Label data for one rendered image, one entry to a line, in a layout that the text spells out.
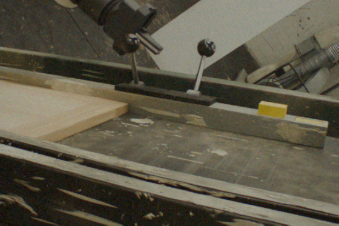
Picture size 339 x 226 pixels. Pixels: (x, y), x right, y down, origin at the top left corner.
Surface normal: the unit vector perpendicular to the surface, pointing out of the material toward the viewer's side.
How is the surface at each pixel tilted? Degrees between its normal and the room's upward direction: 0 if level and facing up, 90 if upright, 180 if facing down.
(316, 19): 90
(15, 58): 90
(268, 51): 90
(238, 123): 90
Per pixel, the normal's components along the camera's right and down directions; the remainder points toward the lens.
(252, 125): -0.36, 0.15
